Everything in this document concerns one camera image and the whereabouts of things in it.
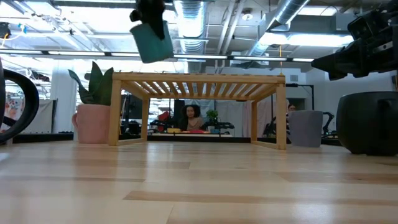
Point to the teal coffee mug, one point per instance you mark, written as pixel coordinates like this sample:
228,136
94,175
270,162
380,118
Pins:
152,46

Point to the black mug with orange interior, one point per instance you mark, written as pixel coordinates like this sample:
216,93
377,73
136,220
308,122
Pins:
360,124

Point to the lavender grey coffee mug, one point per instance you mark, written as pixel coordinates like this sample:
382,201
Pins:
306,129

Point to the pink faceted coffee mug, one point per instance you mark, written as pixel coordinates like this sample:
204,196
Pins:
93,124

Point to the person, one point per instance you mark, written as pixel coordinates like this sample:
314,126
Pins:
291,108
192,119

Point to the long ceiling light strip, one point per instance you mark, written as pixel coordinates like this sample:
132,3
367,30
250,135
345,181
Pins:
77,53

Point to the wooden slatted shelf rack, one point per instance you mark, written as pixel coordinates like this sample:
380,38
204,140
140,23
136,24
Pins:
199,77

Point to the snake plant in white pot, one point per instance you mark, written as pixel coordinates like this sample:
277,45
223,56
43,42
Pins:
96,87

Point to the pale pink hanging cloth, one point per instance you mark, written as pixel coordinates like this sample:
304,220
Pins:
264,118

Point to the white room column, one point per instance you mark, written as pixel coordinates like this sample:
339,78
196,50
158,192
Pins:
63,99

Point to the small green potted plant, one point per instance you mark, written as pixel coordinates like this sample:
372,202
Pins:
212,116

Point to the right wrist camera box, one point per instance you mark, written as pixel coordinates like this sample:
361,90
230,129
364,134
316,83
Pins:
367,25

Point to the ribbed silver ventilation duct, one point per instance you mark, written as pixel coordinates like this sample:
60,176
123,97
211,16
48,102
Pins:
189,21

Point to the black aluminium frame rail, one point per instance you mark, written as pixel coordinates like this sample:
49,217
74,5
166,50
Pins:
37,137

